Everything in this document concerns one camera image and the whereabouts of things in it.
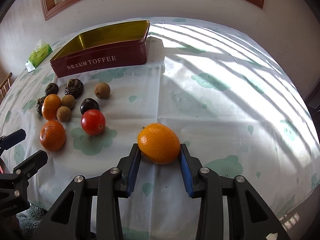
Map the small wrinkled dark fruit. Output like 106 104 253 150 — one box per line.
44 82 59 96

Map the brown longan middle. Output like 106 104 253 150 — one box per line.
61 94 75 109

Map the wooden chair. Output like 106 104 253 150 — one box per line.
0 72 12 101

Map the red toffee tin box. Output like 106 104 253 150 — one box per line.
50 20 150 77

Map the brown longan lower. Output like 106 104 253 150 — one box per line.
56 106 72 122

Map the large wrinkled dark fruit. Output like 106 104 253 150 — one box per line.
65 79 84 99

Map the brown longan top right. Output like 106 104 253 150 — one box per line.
94 82 111 99

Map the green tissue pack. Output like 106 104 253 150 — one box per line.
25 40 53 72

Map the red cherry tomato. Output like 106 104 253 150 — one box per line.
81 109 106 136

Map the orange tangerine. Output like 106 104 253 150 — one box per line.
40 120 66 152
42 94 61 121

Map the dark smooth passion fruit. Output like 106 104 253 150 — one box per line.
80 98 100 115

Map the brown longan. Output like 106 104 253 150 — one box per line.
61 94 75 109
56 106 72 122
94 82 111 99

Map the white patterned tablecloth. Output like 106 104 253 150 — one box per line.
1 18 319 239

